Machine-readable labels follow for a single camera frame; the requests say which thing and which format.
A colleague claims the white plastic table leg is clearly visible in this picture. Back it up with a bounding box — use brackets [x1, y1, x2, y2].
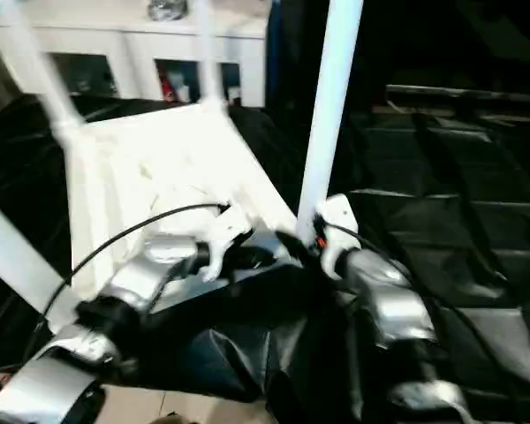
[0, 0, 88, 134]
[0, 193, 80, 333]
[193, 0, 231, 115]
[293, 0, 367, 247]

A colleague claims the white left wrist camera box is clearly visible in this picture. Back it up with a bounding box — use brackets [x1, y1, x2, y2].
[200, 204, 254, 284]

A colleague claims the white plastic table top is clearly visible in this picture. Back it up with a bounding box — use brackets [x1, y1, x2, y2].
[54, 100, 300, 320]

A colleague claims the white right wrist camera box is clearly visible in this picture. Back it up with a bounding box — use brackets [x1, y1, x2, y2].
[312, 192, 362, 280]

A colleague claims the grey metal bar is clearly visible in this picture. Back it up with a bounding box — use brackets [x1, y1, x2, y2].
[385, 83, 530, 102]

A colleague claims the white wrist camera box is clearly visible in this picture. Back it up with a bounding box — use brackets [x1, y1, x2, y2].
[312, 192, 362, 280]
[200, 204, 254, 284]

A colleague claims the white glass-door cabinet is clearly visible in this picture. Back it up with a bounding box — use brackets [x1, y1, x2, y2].
[0, 0, 269, 108]

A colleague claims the black mat cloth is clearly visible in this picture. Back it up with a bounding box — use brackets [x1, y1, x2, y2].
[0, 96, 530, 419]

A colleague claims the grey bundle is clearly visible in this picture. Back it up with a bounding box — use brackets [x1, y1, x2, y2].
[147, 0, 190, 23]

